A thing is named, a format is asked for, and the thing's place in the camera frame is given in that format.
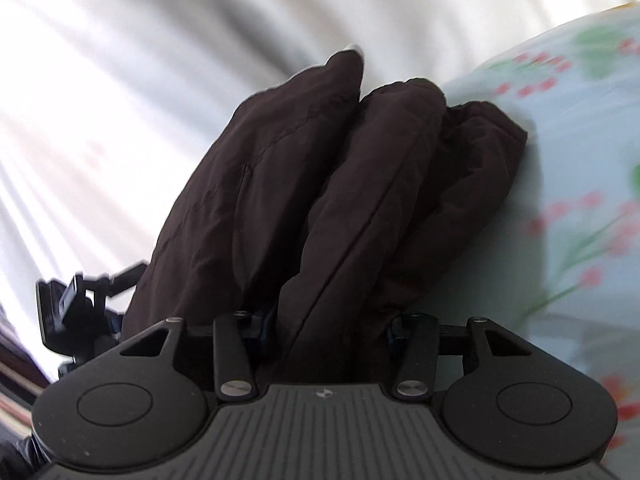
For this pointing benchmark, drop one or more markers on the striped cloth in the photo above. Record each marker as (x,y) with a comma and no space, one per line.
(17,360)

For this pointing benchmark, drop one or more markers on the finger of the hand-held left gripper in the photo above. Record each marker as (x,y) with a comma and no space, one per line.
(127,280)

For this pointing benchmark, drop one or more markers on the white curtain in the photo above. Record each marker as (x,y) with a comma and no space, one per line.
(125,85)

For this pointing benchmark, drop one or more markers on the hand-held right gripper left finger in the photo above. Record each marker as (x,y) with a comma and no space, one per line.
(234,355)

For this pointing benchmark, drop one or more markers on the dark brown jacket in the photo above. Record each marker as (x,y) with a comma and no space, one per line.
(310,200)

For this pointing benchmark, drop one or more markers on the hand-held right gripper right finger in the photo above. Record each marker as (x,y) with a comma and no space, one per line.
(417,355)

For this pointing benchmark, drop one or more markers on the floral bed sheet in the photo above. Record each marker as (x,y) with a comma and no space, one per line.
(575,160)

